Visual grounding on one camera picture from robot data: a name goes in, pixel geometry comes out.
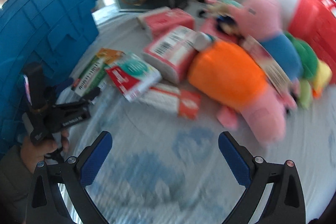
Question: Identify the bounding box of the red teal white box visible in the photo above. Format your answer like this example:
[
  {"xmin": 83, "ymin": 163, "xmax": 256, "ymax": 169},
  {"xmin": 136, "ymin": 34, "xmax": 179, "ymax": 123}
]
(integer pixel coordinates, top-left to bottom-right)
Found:
[{"xmin": 105, "ymin": 53, "xmax": 163, "ymax": 102}]

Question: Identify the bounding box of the blue plastic storage crate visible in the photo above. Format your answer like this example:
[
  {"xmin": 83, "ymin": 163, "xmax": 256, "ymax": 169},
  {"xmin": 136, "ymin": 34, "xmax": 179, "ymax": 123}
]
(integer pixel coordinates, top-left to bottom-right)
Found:
[{"xmin": 0, "ymin": 0, "xmax": 101, "ymax": 153}]

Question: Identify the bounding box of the pig plush orange dress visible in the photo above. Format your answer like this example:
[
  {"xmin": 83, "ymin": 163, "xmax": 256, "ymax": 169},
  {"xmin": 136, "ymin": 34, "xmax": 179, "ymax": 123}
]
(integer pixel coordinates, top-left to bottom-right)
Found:
[{"xmin": 188, "ymin": 40, "xmax": 298, "ymax": 146}]

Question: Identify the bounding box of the green white medicine box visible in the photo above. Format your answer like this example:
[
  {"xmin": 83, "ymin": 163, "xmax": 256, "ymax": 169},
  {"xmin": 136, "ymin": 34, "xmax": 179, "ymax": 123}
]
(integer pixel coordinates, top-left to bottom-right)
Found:
[{"xmin": 73, "ymin": 48, "xmax": 125, "ymax": 97}]

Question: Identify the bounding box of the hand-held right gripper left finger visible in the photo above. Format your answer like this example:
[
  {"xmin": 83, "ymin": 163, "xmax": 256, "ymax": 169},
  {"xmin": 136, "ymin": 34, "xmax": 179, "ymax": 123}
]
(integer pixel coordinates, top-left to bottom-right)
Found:
[{"xmin": 25, "ymin": 131, "xmax": 113, "ymax": 224}]

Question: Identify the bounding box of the person's left forearm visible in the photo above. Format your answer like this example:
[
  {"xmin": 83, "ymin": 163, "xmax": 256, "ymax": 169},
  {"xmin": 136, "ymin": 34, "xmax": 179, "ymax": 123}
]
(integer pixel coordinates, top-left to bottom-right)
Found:
[{"xmin": 0, "ymin": 145, "xmax": 36, "ymax": 224}]

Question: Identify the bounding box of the pink tissue pack with barcode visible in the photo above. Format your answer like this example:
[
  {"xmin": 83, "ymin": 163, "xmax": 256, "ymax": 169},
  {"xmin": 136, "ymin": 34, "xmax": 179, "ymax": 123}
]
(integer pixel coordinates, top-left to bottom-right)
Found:
[{"xmin": 143, "ymin": 26, "xmax": 211, "ymax": 83}]

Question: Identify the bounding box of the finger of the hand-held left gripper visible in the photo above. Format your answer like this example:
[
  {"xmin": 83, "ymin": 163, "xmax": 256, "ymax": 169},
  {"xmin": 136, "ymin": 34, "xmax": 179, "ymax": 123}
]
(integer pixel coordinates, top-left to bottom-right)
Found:
[
  {"xmin": 75, "ymin": 89, "xmax": 101, "ymax": 107},
  {"xmin": 56, "ymin": 77, "xmax": 77, "ymax": 95}
]

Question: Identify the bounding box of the small white bottle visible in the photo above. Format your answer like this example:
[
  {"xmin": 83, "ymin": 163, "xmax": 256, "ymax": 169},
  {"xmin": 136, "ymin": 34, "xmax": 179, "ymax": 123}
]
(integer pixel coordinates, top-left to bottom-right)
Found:
[{"xmin": 194, "ymin": 32, "xmax": 219, "ymax": 52}]

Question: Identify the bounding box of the floral bed sheet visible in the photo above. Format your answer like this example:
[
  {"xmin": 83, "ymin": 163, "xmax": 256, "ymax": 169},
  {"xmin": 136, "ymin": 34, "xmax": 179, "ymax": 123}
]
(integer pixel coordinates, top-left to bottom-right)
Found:
[{"xmin": 52, "ymin": 1, "xmax": 336, "ymax": 224}]

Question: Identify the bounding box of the person's left hand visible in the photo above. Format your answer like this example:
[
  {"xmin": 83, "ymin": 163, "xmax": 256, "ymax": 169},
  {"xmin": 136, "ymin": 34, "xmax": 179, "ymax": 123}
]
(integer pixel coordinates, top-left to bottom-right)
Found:
[{"xmin": 21, "ymin": 130, "xmax": 70, "ymax": 170}]

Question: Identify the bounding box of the white orange flat box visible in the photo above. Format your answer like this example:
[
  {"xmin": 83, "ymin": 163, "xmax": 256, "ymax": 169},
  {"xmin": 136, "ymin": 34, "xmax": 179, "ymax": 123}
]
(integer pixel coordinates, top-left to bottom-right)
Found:
[{"xmin": 139, "ymin": 84, "xmax": 201, "ymax": 120}]

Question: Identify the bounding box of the small doll teal hat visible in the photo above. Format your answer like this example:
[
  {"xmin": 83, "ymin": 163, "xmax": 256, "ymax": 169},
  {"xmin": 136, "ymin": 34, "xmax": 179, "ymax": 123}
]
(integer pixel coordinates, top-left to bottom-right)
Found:
[{"xmin": 197, "ymin": 0, "xmax": 245, "ymax": 35}]

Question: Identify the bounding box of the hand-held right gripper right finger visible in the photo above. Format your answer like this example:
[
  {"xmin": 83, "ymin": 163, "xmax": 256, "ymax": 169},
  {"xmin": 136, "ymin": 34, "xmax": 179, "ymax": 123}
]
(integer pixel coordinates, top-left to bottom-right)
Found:
[{"xmin": 218, "ymin": 131, "xmax": 306, "ymax": 224}]

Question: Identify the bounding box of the green yellow frog plush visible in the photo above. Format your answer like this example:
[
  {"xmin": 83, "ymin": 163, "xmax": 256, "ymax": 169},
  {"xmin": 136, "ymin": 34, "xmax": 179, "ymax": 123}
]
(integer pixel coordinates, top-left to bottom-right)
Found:
[{"xmin": 285, "ymin": 32, "xmax": 333, "ymax": 109}]

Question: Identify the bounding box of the pig plush blue shirt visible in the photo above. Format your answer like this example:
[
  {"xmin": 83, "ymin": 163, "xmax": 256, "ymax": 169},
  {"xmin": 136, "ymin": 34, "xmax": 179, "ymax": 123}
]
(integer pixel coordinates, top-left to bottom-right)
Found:
[{"xmin": 236, "ymin": 0, "xmax": 303, "ymax": 98}]

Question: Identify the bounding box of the red toy suitcase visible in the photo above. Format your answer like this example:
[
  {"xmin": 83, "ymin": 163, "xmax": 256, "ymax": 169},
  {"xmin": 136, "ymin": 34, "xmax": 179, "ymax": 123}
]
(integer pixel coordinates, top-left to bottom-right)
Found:
[{"xmin": 287, "ymin": 0, "xmax": 336, "ymax": 78}]

